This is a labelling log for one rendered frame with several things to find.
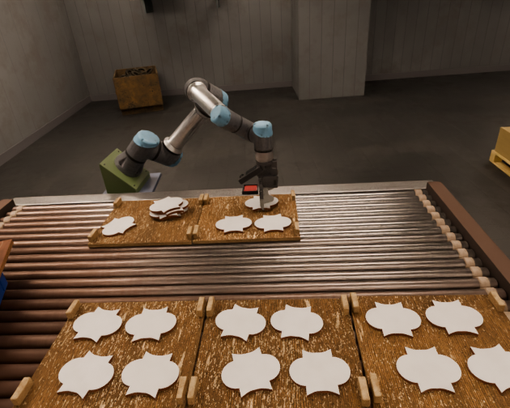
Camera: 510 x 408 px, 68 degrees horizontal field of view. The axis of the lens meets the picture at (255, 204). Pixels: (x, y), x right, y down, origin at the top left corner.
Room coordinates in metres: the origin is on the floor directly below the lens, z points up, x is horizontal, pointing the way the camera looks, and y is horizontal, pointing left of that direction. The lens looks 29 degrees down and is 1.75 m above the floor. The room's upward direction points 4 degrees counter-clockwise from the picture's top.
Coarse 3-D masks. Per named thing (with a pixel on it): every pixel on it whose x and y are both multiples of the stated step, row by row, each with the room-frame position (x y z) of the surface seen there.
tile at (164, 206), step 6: (168, 198) 1.48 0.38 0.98; (174, 198) 1.47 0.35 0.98; (180, 198) 1.47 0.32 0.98; (156, 204) 1.43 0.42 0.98; (162, 204) 1.43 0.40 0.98; (168, 204) 1.42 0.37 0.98; (174, 204) 1.42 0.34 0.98; (180, 204) 1.42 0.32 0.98; (150, 210) 1.40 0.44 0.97; (156, 210) 1.37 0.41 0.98; (162, 210) 1.37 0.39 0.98; (168, 210) 1.38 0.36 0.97
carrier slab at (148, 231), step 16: (128, 208) 1.50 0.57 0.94; (144, 208) 1.49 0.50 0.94; (192, 208) 1.45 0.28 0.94; (144, 224) 1.35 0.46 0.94; (160, 224) 1.34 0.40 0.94; (176, 224) 1.33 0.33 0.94; (192, 224) 1.32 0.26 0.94; (96, 240) 1.25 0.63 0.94; (112, 240) 1.24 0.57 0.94; (128, 240) 1.24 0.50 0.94; (144, 240) 1.23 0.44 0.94; (160, 240) 1.22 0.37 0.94; (176, 240) 1.21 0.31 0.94; (192, 240) 1.22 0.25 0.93
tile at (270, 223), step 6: (264, 216) 1.32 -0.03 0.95; (270, 216) 1.32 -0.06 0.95; (276, 216) 1.31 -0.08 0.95; (258, 222) 1.28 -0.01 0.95; (264, 222) 1.28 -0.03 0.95; (270, 222) 1.27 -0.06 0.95; (276, 222) 1.27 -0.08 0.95; (282, 222) 1.27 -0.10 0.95; (288, 222) 1.26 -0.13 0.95; (258, 228) 1.24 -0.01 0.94; (264, 228) 1.23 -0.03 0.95; (270, 228) 1.23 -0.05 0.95; (276, 228) 1.22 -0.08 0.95; (282, 228) 1.22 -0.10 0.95
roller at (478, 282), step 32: (64, 288) 1.00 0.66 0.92; (96, 288) 0.99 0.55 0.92; (128, 288) 0.97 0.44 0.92; (160, 288) 0.96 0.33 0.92; (192, 288) 0.95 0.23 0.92; (224, 288) 0.94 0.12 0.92; (256, 288) 0.93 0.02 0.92; (288, 288) 0.92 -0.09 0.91; (320, 288) 0.91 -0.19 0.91; (352, 288) 0.90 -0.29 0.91; (384, 288) 0.89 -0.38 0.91; (416, 288) 0.88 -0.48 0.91; (448, 288) 0.88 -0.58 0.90; (480, 288) 0.87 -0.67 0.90
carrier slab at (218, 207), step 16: (208, 208) 1.44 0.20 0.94; (224, 208) 1.43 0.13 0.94; (240, 208) 1.42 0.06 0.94; (272, 208) 1.40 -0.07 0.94; (288, 208) 1.39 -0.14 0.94; (208, 224) 1.31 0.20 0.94; (208, 240) 1.20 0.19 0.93; (224, 240) 1.19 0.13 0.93; (240, 240) 1.19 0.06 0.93; (256, 240) 1.18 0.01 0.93; (272, 240) 1.18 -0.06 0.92
